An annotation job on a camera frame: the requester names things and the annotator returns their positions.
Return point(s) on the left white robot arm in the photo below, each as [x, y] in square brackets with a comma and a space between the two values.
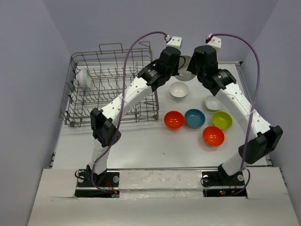
[105, 122]

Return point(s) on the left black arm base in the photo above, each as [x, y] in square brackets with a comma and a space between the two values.
[105, 185]

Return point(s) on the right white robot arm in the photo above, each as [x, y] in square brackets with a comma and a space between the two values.
[262, 136]

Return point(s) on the white square dish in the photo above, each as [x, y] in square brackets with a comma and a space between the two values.
[212, 103]

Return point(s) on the orange bowl right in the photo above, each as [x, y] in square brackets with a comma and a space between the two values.
[213, 136]

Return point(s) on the blue bowl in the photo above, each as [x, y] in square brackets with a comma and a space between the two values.
[194, 118]

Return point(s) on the grey wire dish rack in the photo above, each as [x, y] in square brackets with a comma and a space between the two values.
[106, 70]

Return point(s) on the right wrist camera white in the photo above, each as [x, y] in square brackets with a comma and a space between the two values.
[213, 41]

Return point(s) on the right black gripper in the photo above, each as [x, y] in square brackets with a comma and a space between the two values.
[192, 66]

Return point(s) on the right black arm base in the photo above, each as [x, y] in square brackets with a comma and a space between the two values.
[222, 186]

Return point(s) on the orange bowl left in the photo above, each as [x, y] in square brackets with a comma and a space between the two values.
[174, 120]

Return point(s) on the lime green bowl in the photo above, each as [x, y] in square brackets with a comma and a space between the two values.
[222, 120]

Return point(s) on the orange bowl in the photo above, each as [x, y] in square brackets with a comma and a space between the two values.
[174, 120]
[213, 136]

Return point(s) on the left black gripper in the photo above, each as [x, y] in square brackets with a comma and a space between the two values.
[175, 72]

